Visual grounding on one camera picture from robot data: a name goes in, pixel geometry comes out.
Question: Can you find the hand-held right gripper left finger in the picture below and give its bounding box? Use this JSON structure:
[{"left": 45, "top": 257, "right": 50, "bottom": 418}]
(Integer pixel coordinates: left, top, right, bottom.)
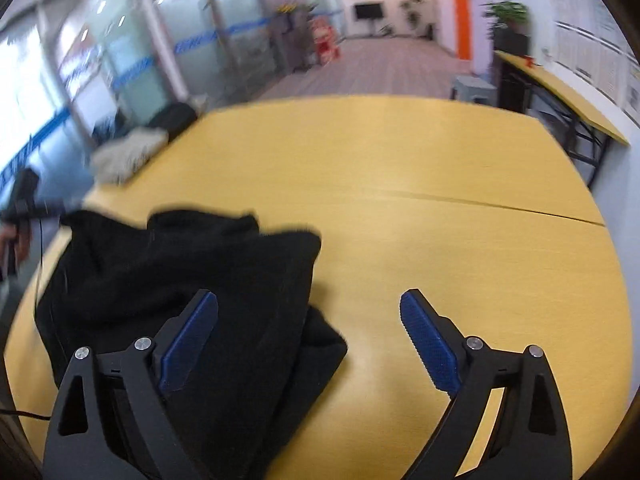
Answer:
[{"left": 43, "top": 289, "right": 219, "bottom": 480}]

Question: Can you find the yellow folding table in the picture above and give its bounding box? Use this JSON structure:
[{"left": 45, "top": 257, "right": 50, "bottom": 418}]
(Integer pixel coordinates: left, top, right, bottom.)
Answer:
[{"left": 494, "top": 50, "right": 632, "bottom": 187}]

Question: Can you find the red display stand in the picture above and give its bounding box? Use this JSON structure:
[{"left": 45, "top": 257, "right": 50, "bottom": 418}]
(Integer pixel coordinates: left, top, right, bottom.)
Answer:
[{"left": 311, "top": 16, "right": 342, "bottom": 65}]

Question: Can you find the dark bag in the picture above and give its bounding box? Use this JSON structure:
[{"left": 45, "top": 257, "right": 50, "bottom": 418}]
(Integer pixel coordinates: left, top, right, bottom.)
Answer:
[{"left": 145, "top": 102, "right": 199, "bottom": 142}]

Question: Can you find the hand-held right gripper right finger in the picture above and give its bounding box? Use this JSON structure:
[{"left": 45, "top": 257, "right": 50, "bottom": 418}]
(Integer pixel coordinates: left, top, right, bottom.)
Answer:
[{"left": 399, "top": 288, "right": 572, "bottom": 480}]

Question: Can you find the large potted plant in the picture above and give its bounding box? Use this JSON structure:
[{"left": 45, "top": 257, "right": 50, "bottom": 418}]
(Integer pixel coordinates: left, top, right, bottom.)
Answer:
[{"left": 482, "top": 1, "right": 530, "bottom": 31}]

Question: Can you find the black cabinet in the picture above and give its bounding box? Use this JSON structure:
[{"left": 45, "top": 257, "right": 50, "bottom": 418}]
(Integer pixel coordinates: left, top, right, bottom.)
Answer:
[{"left": 492, "top": 27, "right": 532, "bottom": 113}]

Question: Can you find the grey plastic stool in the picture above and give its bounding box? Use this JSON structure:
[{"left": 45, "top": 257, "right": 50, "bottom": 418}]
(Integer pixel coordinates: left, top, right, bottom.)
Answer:
[{"left": 451, "top": 74, "right": 499, "bottom": 107}]

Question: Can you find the black cable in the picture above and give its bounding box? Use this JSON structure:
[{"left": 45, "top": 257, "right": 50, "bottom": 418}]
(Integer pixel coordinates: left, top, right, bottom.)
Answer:
[{"left": 0, "top": 215, "right": 53, "bottom": 422}]

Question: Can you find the white cloth pile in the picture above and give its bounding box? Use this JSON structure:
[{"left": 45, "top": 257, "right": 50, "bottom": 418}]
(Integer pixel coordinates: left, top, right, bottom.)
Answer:
[{"left": 90, "top": 127, "right": 169, "bottom": 186}]

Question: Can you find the black garment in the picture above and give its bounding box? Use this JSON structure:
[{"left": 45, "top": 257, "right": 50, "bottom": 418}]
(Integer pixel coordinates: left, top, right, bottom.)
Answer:
[{"left": 34, "top": 203, "right": 349, "bottom": 480}]

